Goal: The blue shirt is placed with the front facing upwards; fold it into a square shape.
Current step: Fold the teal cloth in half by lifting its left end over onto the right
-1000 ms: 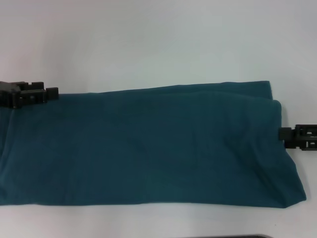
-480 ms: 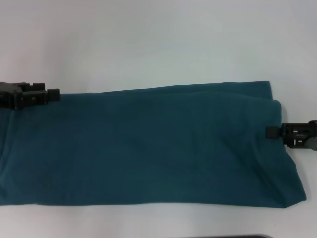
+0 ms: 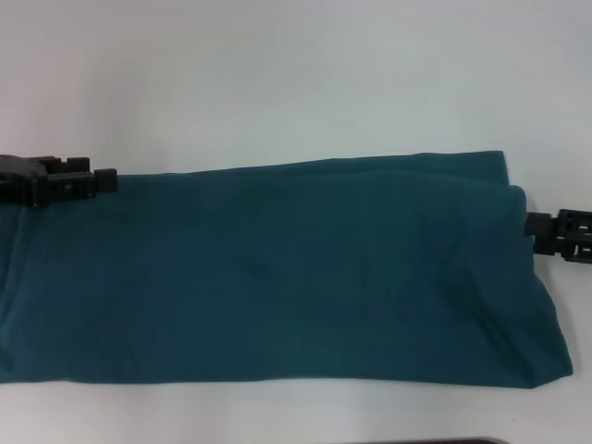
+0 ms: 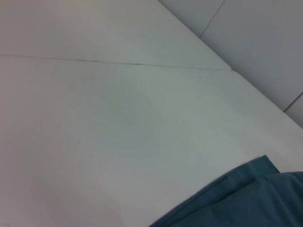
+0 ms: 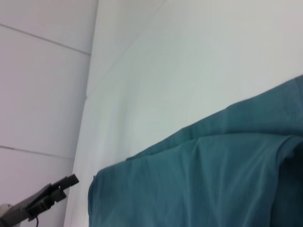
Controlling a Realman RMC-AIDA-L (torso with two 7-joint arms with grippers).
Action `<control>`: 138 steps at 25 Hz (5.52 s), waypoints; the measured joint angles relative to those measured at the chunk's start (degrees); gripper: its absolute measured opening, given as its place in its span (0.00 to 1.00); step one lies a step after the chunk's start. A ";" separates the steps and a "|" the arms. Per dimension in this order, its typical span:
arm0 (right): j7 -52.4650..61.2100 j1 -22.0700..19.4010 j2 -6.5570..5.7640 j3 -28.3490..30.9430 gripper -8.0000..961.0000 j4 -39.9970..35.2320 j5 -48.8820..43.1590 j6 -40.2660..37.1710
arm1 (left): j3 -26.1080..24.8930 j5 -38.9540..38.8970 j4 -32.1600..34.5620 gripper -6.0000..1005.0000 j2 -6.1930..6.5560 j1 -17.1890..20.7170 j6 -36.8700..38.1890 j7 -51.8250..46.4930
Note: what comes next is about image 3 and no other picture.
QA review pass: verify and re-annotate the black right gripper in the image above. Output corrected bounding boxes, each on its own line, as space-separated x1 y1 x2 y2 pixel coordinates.
523 208 592 267

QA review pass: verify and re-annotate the dark robot torso part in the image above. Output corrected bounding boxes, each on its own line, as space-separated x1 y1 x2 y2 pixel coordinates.
411 437 510 444

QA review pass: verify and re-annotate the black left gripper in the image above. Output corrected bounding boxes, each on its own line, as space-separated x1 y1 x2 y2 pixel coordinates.
0 154 119 208

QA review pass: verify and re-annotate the teal t-shirt with beige print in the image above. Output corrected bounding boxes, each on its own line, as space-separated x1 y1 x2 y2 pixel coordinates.
0 149 575 390

